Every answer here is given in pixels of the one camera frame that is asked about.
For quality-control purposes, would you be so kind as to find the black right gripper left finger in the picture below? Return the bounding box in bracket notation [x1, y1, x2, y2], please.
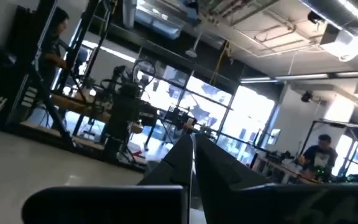
[138, 134, 195, 187]

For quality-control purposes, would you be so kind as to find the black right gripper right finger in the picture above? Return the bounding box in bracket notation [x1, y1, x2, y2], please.
[194, 134, 272, 224]

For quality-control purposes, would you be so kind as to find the person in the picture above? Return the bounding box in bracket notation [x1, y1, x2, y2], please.
[298, 133, 339, 183]
[37, 6, 74, 82]

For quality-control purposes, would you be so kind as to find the wooden workbench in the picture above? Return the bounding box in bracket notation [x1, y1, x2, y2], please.
[50, 91, 144, 134]

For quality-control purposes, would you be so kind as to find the black aluminium table frame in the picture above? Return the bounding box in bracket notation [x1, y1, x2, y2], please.
[0, 0, 242, 174]

